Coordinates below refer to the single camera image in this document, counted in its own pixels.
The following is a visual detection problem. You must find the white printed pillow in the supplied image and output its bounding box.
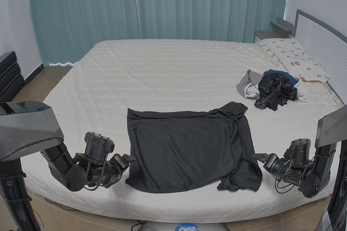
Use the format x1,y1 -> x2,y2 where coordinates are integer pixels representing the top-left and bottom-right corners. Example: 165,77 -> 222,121
256,38 -> 331,81

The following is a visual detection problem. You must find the pile of clothes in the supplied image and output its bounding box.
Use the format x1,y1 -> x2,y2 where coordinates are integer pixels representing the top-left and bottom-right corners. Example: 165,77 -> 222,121
237,69 -> 309,112

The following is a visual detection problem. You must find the grey bedside table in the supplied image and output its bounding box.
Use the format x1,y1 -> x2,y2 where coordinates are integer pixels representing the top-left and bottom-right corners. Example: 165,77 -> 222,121
255,17 -> 294,43

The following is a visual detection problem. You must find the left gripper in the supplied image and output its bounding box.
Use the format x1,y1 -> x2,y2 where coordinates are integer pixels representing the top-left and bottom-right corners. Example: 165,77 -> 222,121
107,154 -> 137,179

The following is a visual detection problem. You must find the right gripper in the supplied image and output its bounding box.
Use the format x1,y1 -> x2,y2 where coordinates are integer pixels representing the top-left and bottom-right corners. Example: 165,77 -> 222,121
252,153 -> 284,175

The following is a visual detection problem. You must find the black chest of drawers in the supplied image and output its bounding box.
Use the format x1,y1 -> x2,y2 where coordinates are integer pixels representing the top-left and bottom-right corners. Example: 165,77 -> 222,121
0,51 -> 27,103

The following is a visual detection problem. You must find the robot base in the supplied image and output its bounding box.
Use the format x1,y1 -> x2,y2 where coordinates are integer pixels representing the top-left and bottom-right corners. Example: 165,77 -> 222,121
137,220 -> 225,231

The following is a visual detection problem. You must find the black cable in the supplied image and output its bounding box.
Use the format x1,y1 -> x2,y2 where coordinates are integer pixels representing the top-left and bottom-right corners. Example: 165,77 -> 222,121
43,197 -> 79,211
83,164 -> 122,190
275,168 -> 300,194

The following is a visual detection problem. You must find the bed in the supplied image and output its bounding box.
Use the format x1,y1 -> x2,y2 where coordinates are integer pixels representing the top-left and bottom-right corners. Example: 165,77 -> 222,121
20,9 -> 347,223

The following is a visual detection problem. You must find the black T-shirt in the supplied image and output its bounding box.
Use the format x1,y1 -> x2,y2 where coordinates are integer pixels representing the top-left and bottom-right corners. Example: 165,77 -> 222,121
125,101 -> 263,194

